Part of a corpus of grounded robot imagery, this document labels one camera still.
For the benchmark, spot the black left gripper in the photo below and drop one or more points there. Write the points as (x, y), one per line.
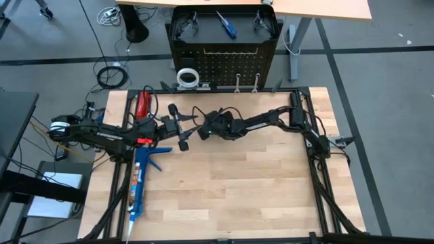
(167, 127)

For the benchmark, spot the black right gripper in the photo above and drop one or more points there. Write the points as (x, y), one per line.
(220, 127)

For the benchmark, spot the silver black spirit level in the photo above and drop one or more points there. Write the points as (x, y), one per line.
(203, 86)

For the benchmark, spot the white tape roll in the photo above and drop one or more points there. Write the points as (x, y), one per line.
(178, 78)

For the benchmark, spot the silver combination wrench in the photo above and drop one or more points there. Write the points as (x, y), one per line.
(237, 81)
(256, 81)

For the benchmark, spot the black eyeglasses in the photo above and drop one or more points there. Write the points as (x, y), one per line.
(262, 25)

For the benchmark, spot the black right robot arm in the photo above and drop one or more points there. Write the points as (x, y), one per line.
(264, 123)

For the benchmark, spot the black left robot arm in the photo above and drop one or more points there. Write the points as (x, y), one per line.
(101, 133)

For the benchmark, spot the red plastic tool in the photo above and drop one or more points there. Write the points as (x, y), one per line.
(143, 105)

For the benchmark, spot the black pegboard bin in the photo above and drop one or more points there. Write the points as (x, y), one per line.
(188, 62)

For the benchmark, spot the blue caulking gun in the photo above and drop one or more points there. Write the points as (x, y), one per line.
(138, 196)

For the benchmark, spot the black pegboard tool cart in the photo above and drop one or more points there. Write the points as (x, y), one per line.
(207, 30)

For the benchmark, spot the grey desk leg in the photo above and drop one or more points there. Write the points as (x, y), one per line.
(299, 51)

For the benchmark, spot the black power adapter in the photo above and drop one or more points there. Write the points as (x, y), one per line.
(61, 153)

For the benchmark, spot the white box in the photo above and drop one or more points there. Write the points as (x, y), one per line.
(54, 203)

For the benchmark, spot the light wooden desk top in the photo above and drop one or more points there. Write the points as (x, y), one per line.
(322, 8)

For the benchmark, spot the black desk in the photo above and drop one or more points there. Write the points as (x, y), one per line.
(15, 118)

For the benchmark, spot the black chair caster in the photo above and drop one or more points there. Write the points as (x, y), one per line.
(45, 13)

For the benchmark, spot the black aluminium table frame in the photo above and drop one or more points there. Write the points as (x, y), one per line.
(217, 91)

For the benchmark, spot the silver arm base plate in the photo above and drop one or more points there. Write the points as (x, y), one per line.
(340, 140)

